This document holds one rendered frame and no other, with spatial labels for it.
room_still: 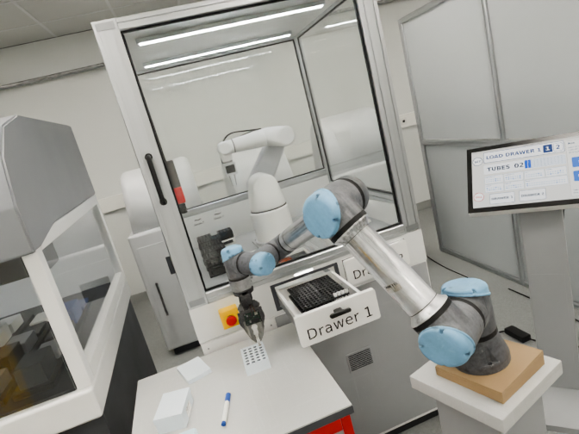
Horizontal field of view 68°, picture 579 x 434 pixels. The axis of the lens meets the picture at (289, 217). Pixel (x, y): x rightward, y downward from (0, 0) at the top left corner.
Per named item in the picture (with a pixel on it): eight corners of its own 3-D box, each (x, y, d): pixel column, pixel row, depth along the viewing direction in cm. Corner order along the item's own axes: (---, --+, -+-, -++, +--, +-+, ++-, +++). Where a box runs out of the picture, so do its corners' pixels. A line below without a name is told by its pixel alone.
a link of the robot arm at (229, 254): (231, 251, 139) (214, 251, 144) (240, 282, 141) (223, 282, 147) (247, 243, 145) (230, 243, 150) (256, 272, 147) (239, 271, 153)
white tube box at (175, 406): (187, 428, 126) (181, 412, 125) (158, 435, 126) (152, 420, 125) (194, 399, 139) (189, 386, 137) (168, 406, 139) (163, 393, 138)
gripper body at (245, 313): (243, 329, 146) (233, 297, 143) (240, 319, 154) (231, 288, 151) (264, 322, 147) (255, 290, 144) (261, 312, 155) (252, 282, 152)
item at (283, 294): (373, 313, 148) (370, 297, 147) (304, 340, 143) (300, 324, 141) (331, 279, 186) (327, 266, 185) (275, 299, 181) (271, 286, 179)
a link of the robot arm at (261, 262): (279, 243, 140) (255, 243, 147) (257, 258, 132) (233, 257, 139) (285, 264, 142) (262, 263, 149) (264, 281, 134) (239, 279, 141)
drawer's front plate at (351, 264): (410, 263, 184) (406, 239, 182) (349, 286, 178) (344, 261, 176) (408, 262, 186) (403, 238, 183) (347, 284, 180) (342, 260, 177)
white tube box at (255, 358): (271, 367, 145) (268, 357, 145) (247, 376, 144) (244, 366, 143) (264, 350, 157) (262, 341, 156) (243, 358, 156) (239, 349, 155)
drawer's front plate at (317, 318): (381, 317, 147) (374, 288, 145) (302, 348, 141) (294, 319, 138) (378, 315, 149) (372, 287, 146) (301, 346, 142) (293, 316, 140)
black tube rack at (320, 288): (352, 308, 155) (349, 292, 153) (308, 325, 151) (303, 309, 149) (330, 288, 176) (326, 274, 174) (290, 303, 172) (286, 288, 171)
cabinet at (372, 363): (459, 412, 206) (430, 258, 188) (256, 508, 184) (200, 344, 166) (370, 331, 297) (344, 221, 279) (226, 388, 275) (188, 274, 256)
